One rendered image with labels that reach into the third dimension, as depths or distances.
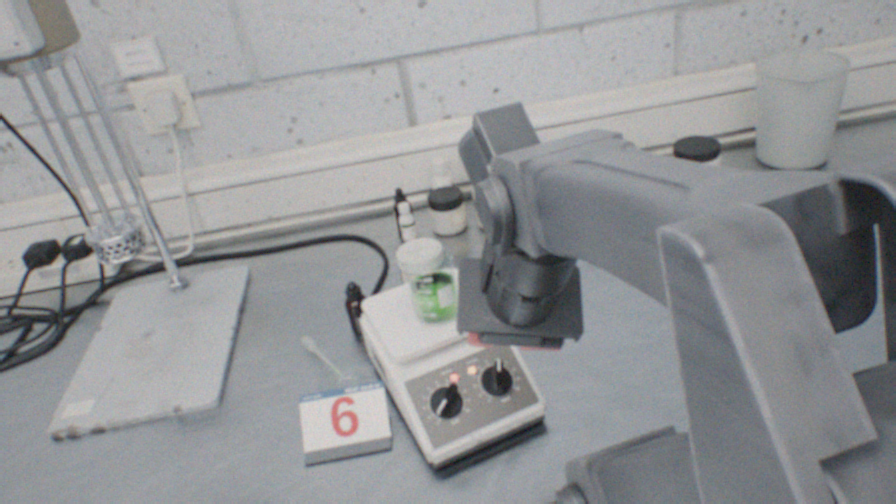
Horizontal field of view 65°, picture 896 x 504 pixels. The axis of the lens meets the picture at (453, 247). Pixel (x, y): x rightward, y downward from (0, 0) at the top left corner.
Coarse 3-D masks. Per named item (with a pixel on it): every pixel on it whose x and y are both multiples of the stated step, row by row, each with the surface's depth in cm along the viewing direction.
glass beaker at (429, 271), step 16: (400, 256) 73; (416, 256) 74; (432, 256) 74; (448, 256) 73; (416, 272) 70; (432, 272) 69; (448, 272) 71; (416, 288) 71; (432, 288) 70; (448, 288) 71; (416, 304) 72; (432, 304) 71; (448, 304) 72; (432, 320) 73; (448, 320) 73
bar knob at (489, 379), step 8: (496, 360) 70; (488, 368) 71; (496, 368) 70; (504, 368) 71; (488, 376) 71; (496, 376) 69; (504, 376) 71; (488, 384) 70; (496, 384) 69; (504, 384) 70; (488, 392) 70; (496, 392) 69; (504, 392) 70
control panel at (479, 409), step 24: (456, 360) 72; (480, 360) 72; (504, 360) 72; (408, 384) 70; (432, 384) 70; (480, 384) 70; (528, 384) 71; (480, 408) 69; (504, 408) 69; (432, 432) 68; (456, 432) 68
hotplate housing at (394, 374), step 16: (368, 336) 78; (368, 352) 83; (384, 352) 74; (432, 352) 73; (448, 352) 72; (464, 352) 72; (384, 368) 74; (400, 368) 71; (416, 368) 71; (432, 368) 71; (400, 384) 70; (400, 400) 71; (544, 400) 71; (416, 416) 68; (512, 416) 69; (528, 416) 70; (544, 416) 71; (416, 432) 69; (480, 432) 68; (496, 432) 69; (512, 432) 70; (432, 448) 67; (448, 448) 67; (464, 448) 68; (432, 464) 68
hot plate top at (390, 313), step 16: (400, 288) 80; (368, 304) 78; (384, 304) 78; (400, 304) 78; (368, 320) 77; (384, 320) 76; (400, 320) 75; (416, 320) 75; (384, 336) 73; (400, 336) 73; (416, 336) 72; (432, 336) 72; (448, 336) 72; (464, 336) 72; (400, 352) 71; (416, 352) 70
